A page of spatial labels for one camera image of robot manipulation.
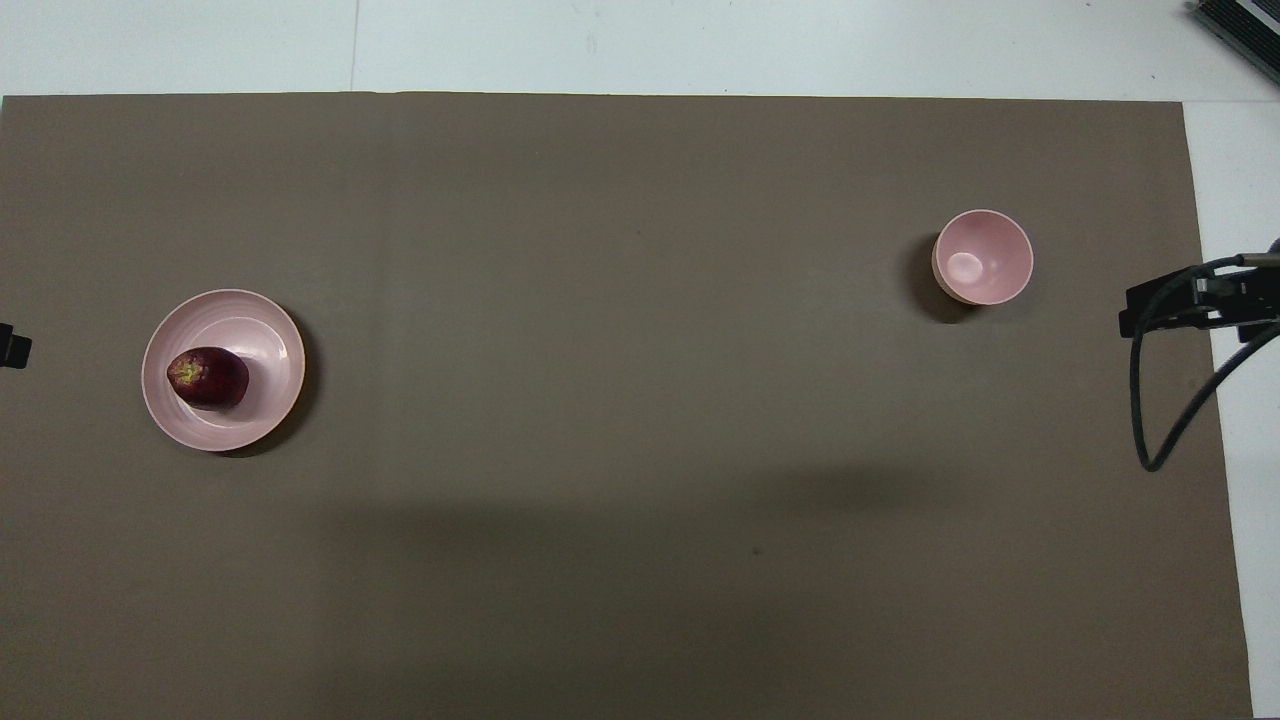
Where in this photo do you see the brown table mat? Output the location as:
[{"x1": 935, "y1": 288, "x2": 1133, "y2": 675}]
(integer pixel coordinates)
[{"x1": 0, "y1": 92, "x2": 1254, "y2": 720}]

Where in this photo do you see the black ribbed device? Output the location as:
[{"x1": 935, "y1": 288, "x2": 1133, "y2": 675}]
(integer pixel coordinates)
[{"x1": 1188, "y1": 0, "x2": 1280, "y2": 86}]

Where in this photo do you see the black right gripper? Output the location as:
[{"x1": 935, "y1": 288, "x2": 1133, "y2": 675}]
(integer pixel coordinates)
[{"x1": 1118, "y1": 240, "x2": 1280, "y2": 344}]

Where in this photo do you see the pink plate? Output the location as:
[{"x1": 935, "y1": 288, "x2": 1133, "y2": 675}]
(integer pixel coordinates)
[{"x1": 141, "y1": 289, "x2": 306, "y2": 453}]

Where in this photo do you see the pink bowl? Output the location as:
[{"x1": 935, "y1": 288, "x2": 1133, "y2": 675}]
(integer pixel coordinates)
[{"x1": 932, "y1": 209, "x2": 1035, "y2": 307}]

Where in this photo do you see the dark red apple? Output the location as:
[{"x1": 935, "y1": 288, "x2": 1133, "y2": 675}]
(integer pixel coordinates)
[{"x1": 166, "y1": 346, "x2": 251, "y2": 410}]

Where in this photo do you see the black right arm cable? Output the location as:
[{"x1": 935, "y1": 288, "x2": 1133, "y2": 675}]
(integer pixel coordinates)
[{"x1": 1130, "y1": 252, "x2": 1280, "y2": 473}]

